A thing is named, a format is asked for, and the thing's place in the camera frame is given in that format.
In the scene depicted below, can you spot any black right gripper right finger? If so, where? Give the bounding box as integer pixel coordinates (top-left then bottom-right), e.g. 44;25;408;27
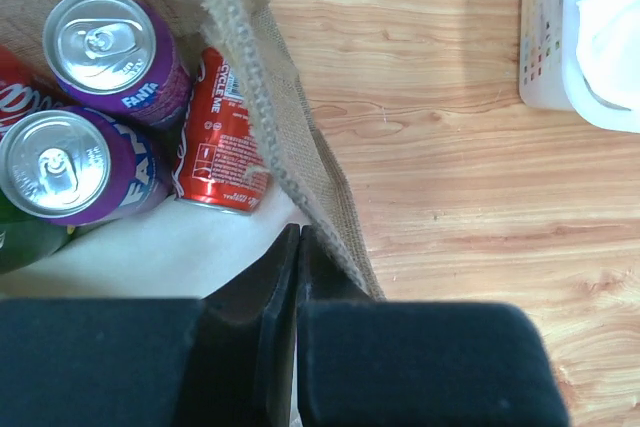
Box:
297;227;570;426

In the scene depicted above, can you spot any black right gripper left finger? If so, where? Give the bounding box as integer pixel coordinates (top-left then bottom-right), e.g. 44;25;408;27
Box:
1;224;299;426

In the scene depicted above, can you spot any purple fanta can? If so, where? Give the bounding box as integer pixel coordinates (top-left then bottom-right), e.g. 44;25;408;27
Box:
42;0;192;129
1;106;171;226

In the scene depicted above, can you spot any burlap canvas tote bag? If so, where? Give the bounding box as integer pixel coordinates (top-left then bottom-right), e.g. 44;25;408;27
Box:
1;0;383;299

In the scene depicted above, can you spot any red cola can right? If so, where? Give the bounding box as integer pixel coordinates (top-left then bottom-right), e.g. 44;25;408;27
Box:
172;47;269;214

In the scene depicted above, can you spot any red cola can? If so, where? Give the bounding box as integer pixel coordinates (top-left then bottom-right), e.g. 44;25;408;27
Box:
0;46;70;137
172;47;269;214

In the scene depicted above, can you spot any green glass bottle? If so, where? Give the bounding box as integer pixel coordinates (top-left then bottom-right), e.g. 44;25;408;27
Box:
0;194;75;274

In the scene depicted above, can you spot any purple Fanta can front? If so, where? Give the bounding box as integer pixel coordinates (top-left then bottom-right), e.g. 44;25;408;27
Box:
1;106;171;226

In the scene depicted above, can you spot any red cola can left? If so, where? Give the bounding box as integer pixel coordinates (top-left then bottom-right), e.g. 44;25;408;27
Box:
0;46;70;137

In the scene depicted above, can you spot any white plastic basket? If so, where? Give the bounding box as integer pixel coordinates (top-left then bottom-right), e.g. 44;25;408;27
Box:
519;0;639;133

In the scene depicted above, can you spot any white crumpled cloth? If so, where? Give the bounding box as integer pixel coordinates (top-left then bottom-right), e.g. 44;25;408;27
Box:
576;0;639;110

